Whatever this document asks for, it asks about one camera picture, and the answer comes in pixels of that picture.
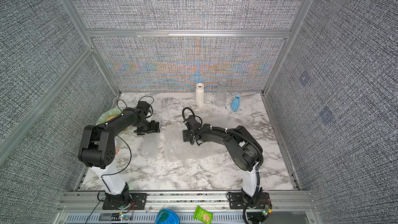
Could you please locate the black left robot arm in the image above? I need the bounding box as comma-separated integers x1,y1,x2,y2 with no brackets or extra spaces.
78,107,160,210

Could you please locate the clear glass vase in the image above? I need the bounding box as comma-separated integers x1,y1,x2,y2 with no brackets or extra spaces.
215,79,229,107

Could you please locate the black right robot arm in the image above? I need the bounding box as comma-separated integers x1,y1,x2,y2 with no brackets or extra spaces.
182,107,264,208

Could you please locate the green scalloped glass plate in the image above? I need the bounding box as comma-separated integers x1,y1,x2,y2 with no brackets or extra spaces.
95,108,122,125

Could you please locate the white ribbed ceramic vase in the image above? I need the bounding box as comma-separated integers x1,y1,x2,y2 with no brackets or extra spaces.
195,83,205,108

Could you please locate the aluminium front rail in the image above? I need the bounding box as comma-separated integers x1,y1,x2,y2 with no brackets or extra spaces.
52,190,323,224

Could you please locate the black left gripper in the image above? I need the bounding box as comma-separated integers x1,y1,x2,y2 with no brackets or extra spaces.
137,119,161,135

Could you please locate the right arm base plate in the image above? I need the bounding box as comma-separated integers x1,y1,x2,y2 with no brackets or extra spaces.
227,191,272,209

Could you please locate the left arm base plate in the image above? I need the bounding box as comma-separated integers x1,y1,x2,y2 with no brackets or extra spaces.
102,193,147,211

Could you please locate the green snack packet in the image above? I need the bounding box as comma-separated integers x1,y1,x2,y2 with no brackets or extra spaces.
193,206,213,224

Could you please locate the blue plastic container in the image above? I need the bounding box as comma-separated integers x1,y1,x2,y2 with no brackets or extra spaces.
155,209,180,224

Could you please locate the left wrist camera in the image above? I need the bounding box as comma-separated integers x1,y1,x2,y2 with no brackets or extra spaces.
137,100,153,119

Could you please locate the blue ribbed glass vase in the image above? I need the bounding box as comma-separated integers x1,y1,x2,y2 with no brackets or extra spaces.
230,95,241,111

